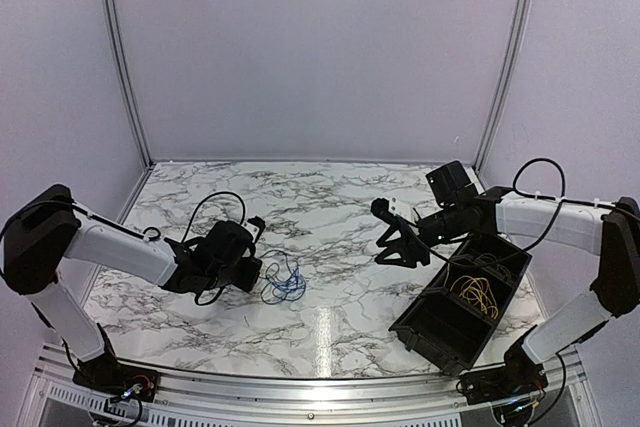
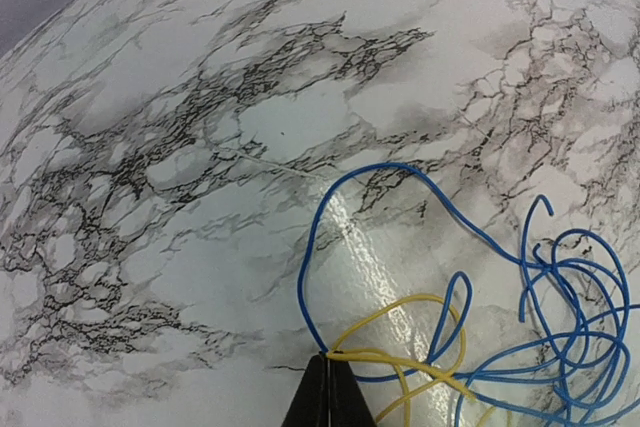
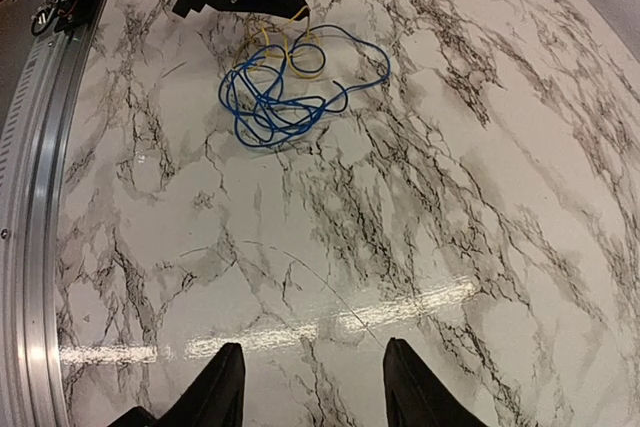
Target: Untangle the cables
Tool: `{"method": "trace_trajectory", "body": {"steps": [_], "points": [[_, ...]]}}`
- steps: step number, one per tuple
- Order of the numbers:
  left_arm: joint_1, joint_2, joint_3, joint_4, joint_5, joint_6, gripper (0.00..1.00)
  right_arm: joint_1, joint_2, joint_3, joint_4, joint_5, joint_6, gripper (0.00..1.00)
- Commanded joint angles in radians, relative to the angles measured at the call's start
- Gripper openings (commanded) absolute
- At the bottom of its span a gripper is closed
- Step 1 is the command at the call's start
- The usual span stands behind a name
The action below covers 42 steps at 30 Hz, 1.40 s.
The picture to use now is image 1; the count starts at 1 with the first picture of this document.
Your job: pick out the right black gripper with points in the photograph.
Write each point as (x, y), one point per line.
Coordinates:
(409, 254)

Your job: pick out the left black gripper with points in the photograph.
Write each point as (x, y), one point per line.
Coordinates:
(247, 282)

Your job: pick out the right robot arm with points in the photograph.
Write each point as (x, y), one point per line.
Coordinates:
(609, 231)

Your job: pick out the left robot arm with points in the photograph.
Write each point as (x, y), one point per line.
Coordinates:
(54, 227)

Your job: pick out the black three-compartment bin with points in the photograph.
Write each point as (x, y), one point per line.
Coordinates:
(451, 321)

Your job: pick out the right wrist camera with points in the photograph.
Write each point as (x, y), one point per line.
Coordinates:
(388, 210)

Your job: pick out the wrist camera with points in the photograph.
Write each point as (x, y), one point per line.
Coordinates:
(388, 210)
(255, 226)

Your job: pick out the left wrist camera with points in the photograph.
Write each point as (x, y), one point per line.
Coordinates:
(255, 226)

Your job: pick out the aluminium front rail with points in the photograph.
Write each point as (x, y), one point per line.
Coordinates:
(193, 398)

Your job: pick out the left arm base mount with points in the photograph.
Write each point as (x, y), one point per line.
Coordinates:
(107, 374)

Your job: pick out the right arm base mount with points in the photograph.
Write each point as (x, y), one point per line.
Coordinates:
(518, 376)

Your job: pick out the right aluminium frame post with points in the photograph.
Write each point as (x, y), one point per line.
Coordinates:
(515, 39)

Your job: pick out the aluminium frame post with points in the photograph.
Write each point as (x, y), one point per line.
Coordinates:
(123, 75)
(515, 39)

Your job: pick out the left aluminium frame post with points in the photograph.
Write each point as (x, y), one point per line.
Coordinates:
(123, 75)

